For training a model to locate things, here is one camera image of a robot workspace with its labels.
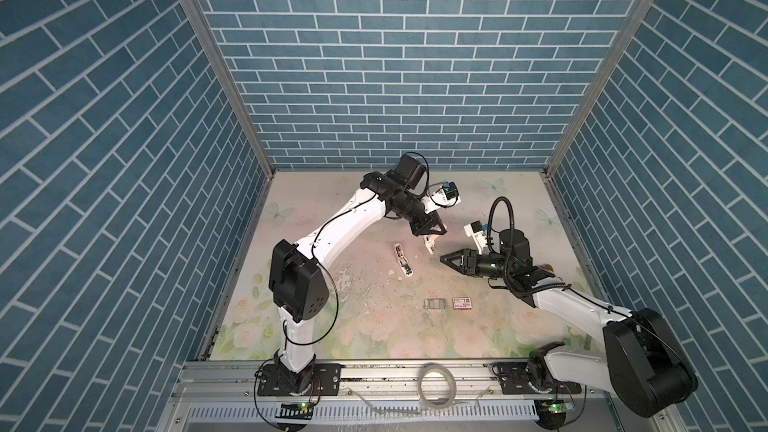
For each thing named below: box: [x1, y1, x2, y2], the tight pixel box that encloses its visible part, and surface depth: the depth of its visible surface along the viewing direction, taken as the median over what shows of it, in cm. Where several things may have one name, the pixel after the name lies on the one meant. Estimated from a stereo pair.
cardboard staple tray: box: [424, 298, 446, 309], surface depth 88 cm
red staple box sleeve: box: [453, 297, 472, 310], surface depth 88 cm
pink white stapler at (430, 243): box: [423, 235, 436, 255], surface depth 80 cm
